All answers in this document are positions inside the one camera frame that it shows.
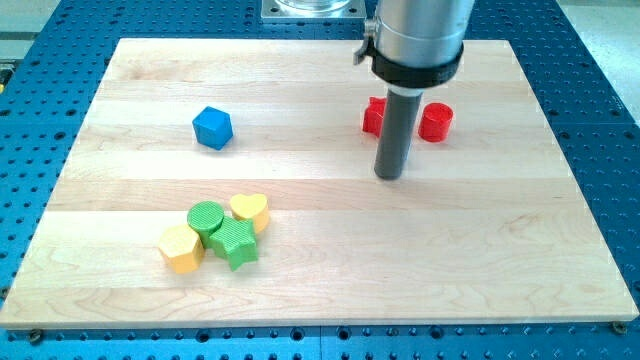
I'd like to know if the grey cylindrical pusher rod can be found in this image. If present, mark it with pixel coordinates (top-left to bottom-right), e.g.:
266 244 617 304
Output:
374 88 423 180

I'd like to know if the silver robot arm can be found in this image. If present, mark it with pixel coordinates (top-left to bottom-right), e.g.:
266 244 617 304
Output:
353 0 474 180

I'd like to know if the blue cube block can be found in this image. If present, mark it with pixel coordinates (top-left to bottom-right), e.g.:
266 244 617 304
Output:
192 107 233 150

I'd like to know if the red star block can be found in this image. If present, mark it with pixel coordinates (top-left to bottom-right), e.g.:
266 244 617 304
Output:
362 97 387 138

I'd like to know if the red cylinder block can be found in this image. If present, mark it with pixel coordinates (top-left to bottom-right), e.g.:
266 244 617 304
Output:
418 102 454 143

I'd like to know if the yellow heart block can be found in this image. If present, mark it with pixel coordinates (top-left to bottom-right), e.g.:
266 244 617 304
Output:
229 193 270 234

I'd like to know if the wooden board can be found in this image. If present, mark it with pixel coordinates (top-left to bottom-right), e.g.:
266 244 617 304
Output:
1 38 638 329

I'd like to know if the green star block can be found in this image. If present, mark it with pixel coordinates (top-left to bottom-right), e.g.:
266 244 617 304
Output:
207 217 258 271

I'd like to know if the green cylinder block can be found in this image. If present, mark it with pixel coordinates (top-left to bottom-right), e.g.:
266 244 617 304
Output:
187 201 225 248

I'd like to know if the yellow hexagon block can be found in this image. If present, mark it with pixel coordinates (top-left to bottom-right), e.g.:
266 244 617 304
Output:
158 224 205 274

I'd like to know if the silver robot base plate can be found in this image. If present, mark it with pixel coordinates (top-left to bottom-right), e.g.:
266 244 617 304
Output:
261 0 367 21

